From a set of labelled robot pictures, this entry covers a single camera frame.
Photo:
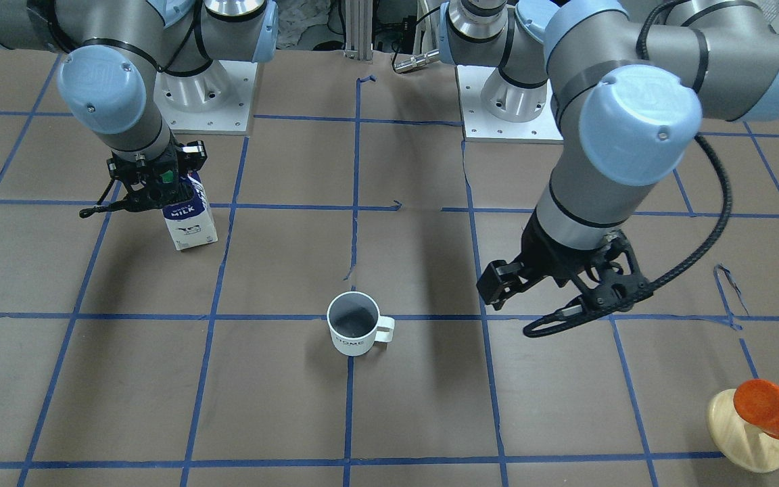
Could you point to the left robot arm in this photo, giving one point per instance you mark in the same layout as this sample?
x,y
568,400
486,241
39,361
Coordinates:
x,y
627,99

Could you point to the white mug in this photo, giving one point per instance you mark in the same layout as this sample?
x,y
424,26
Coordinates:
x,y
356,324

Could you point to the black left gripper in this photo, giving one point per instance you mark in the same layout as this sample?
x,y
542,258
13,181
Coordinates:
x,y
546,258

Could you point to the blue milk carton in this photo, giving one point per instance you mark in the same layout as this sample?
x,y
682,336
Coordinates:
x,y
190,223

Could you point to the aluminium frame post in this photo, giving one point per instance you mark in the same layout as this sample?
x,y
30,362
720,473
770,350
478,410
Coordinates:
x,y
358,30

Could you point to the orange mug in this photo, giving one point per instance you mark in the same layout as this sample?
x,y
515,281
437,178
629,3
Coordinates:
x,y
757,402

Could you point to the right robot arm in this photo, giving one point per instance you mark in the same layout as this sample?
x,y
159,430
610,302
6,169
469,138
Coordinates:
x,y
113,52

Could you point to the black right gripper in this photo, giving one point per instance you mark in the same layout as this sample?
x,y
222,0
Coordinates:
x,y
193,155

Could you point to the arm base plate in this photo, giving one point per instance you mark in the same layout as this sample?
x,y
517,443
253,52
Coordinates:
x,y
495,111
216,102

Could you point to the wooden mug tree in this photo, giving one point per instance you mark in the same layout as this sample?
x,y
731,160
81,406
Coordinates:
x,y
745,445

